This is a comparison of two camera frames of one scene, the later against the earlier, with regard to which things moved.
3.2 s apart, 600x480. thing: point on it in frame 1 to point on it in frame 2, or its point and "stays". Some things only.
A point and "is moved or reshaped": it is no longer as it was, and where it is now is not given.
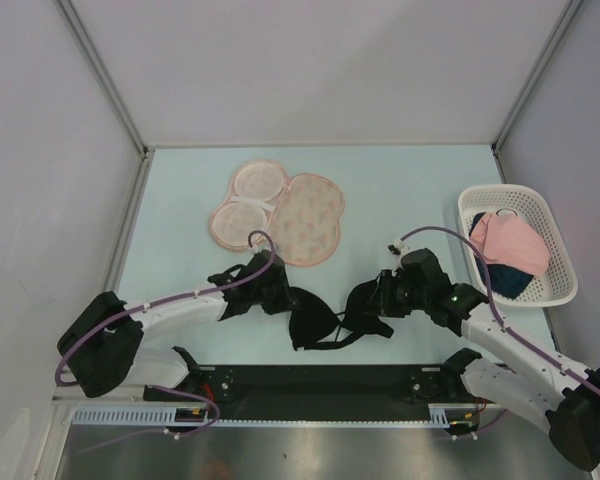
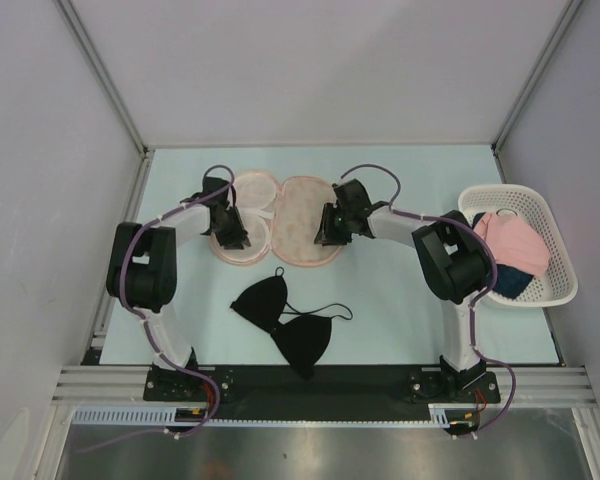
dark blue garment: [504, 279] stays
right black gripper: [388, 279] to [328, 234]
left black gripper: [286, 300] to [239, 236]
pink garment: [507, 240] stays
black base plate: [311, 392] stays
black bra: [314, 325] is moved or reshaped
